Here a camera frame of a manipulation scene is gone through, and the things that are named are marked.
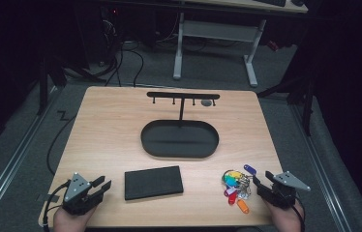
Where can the black computer tower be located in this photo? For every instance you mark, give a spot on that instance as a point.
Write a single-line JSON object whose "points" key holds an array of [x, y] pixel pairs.
{"points": [[109, 29]]}

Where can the desk with white metal frame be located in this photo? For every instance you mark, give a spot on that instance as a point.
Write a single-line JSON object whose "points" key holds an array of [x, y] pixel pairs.
{"points": [[217, 30]]}

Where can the black keyboard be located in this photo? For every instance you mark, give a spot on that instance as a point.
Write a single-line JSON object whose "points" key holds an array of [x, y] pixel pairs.
{"points": [[271, 2]]}

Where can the black rectangular pad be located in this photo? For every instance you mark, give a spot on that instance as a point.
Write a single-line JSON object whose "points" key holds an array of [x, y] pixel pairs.
{"points": [[153, 182]]}

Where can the grey round table cap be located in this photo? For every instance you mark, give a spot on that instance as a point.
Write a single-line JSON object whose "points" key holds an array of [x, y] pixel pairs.
{"points": [[206, 102]]}

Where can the black metal stand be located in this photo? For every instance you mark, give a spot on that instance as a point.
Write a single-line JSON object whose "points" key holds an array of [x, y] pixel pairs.
{"points": [[48, 74], [301, 93]]}

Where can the bunch of keys with coloured tags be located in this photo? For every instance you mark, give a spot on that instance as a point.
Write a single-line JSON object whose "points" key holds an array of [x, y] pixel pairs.
{"points": [[235, 185]]}

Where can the person's right hand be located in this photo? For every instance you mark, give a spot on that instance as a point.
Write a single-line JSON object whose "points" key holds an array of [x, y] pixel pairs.
{"points": [[287, 219]]}

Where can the person's left hand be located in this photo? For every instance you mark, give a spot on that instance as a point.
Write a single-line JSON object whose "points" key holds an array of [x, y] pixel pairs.
{"points": [[69, 222]]}

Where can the metal floor rail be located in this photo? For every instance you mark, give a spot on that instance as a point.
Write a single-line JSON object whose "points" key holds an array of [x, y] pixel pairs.
{"points": [[11, 164], [322, 167]]}

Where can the black key rack with tray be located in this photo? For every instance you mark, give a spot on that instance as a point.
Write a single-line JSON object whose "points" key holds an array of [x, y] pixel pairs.
{"points": [[179, 140]]}

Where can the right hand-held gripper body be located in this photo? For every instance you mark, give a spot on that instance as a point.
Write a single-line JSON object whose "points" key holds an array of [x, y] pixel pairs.
{"points": [[280, 193]]}

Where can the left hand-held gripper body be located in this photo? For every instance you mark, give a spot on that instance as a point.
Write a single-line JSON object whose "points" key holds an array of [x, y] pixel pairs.
{"points": [[76, 188]]}

